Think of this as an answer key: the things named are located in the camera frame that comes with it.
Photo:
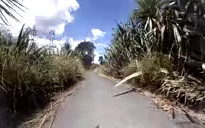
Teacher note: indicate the dark round tree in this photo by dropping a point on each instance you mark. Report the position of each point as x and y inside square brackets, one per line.
[85, 48]

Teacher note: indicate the grey asphalt path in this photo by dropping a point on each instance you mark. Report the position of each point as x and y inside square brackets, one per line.
[100, 106]

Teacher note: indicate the green flax bushes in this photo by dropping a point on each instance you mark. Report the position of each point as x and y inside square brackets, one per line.
[150, 50]

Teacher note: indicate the dry leaf litter strip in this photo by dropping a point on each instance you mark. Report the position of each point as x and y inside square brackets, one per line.
[53, 110]
[176, 110]

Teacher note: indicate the tall grass and flax bushes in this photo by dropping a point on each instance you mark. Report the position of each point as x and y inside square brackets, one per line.
[30, 73]

